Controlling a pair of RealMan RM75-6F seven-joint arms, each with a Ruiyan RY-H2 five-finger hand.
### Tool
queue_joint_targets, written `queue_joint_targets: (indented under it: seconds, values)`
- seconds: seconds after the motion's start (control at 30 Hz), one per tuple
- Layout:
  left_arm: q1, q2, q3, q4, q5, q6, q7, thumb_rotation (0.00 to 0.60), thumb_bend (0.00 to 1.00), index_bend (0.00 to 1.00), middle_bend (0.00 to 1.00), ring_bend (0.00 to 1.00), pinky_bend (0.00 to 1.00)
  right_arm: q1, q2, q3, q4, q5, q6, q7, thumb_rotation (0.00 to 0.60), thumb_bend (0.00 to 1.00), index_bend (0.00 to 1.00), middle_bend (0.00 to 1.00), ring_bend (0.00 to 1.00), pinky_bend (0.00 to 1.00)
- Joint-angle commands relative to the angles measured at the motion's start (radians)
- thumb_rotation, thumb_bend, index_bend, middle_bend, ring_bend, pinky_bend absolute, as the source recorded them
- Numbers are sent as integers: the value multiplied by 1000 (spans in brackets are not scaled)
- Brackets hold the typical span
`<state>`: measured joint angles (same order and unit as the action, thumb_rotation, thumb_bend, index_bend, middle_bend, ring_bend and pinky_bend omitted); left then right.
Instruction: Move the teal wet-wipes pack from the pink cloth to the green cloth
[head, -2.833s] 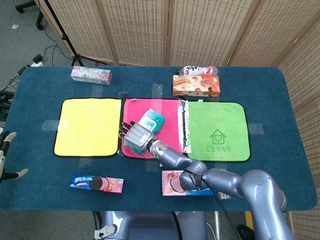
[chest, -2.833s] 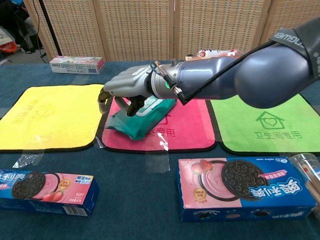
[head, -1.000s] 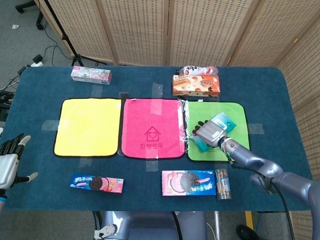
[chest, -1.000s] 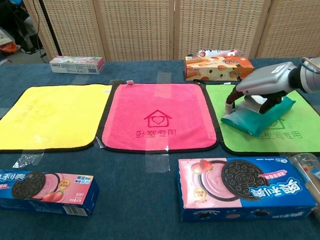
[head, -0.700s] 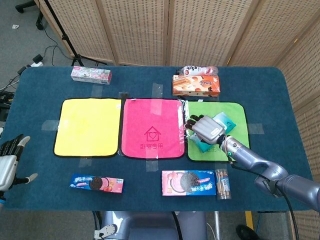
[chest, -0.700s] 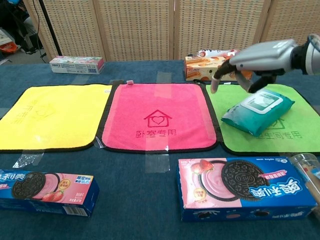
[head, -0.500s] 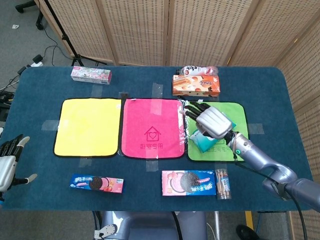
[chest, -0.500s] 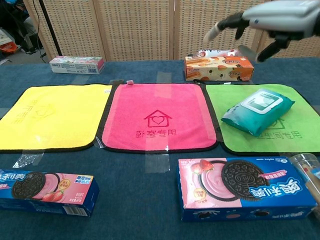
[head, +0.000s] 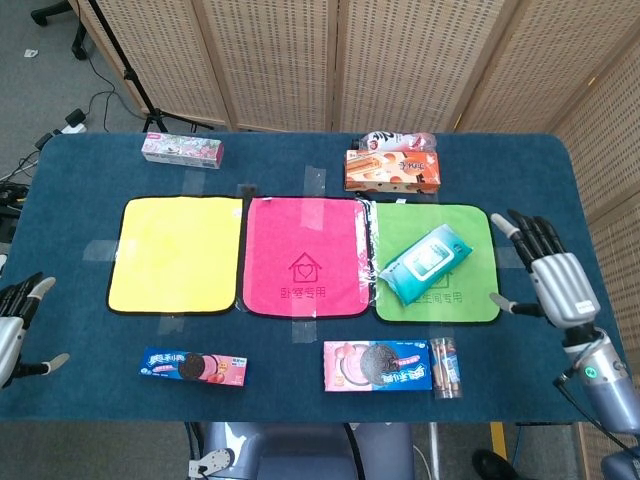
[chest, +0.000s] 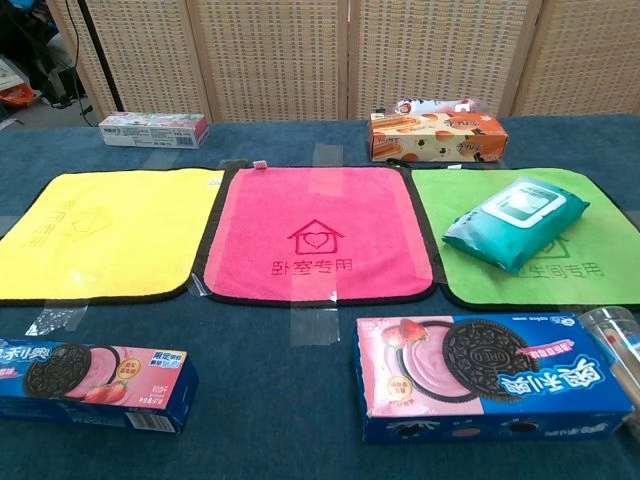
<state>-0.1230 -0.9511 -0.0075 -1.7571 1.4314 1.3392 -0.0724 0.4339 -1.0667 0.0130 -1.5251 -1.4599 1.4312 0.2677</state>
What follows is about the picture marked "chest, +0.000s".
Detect teal wet wipes pack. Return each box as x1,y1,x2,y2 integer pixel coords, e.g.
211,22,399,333
442,176,591,274

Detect orange snack box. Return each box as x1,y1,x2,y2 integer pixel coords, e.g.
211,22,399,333
368,111,510,164

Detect white pink toothpaste box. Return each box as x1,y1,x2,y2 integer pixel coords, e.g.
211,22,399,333
97,111,210,150

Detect large blue Oreo box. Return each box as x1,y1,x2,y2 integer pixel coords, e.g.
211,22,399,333
353,312,635,444

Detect small blue Oreo box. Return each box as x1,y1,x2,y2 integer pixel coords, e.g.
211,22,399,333
0,338,200,435

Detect pink cloth mat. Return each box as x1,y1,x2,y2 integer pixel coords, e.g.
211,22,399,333
192,160,440,308

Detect white red snack packet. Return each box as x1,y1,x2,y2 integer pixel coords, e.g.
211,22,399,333
396,97,489,116

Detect woven folding screen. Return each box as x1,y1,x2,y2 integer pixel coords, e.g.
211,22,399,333
47,0,640,124

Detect green cloth mat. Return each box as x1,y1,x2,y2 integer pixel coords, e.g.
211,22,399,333
402,165,640,312

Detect yellow cloth mat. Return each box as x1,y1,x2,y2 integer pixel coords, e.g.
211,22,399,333
0,167,226,307

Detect clear plastic cup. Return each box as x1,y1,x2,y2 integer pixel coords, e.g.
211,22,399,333
578,306,640,440

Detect wooden stick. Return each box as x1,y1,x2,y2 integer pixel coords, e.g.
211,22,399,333
603,327,640,395

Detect orange plastic bag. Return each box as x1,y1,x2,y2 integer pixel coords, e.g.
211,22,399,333
0,83,37,106

